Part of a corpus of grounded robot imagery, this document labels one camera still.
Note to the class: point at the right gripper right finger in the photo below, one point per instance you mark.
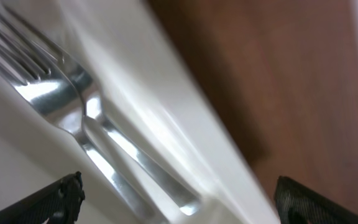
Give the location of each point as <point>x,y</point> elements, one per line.
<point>296,204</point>

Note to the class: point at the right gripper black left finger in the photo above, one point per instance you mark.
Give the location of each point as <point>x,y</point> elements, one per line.
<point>59,203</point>

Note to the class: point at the steel fork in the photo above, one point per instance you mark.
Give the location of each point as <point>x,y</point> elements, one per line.
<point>183,196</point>
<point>45,88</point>

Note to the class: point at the white plastic cutlery tray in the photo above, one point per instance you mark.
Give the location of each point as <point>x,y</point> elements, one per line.
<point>150,96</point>

